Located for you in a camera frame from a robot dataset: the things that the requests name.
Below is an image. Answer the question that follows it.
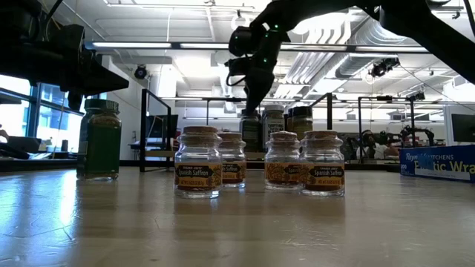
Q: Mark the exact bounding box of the flat black case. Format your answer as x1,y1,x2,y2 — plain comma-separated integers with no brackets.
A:
0,142,31,161

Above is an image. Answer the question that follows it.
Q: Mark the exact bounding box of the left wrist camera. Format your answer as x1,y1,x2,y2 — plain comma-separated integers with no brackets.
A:
56,22,85,49

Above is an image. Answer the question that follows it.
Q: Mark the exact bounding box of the black overhead camera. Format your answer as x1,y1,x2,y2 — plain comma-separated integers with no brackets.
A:
370,56,402,79

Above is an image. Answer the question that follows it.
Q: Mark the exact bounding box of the green-lid oregano jar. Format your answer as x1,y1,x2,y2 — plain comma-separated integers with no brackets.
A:
76,98,122,182
238,108,262,154

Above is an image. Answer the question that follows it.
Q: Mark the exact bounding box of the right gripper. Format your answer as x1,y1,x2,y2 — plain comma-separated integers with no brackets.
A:
244,25,291,116

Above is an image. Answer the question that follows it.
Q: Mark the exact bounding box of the black background monitor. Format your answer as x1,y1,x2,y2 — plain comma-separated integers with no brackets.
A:
145,113,180,140

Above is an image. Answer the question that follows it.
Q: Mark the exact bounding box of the cork-lid saffron jar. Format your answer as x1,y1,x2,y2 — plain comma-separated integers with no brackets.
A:
174,125,224,200
298,129,347,198
217,131,248,189
263,130,302,192

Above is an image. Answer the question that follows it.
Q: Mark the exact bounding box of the blue plastic wrap box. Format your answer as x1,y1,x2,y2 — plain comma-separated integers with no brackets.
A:
399,144,475,183

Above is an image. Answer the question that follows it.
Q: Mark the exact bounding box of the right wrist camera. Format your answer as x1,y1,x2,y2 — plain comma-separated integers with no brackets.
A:
223,56,254,87

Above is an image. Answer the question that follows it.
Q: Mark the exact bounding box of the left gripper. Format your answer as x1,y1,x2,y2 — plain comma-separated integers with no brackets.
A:
51,46,130,94

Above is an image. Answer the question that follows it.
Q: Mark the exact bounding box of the black stand with camera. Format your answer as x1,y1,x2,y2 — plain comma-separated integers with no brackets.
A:
405,90,427,146

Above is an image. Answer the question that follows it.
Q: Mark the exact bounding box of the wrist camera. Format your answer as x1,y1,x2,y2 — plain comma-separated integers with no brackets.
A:
56,22,85,49
223,56,254,87

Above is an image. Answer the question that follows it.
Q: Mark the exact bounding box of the white-lid bagel seasoning jar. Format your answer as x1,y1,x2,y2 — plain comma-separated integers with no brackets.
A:
261,104,286,151

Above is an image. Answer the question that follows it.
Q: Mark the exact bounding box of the overhead beam with light strips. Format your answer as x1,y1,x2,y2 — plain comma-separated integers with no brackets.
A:
84,40,433,54

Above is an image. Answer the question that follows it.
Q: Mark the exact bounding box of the silver laptop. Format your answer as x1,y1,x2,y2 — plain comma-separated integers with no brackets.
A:
4,134,42,154

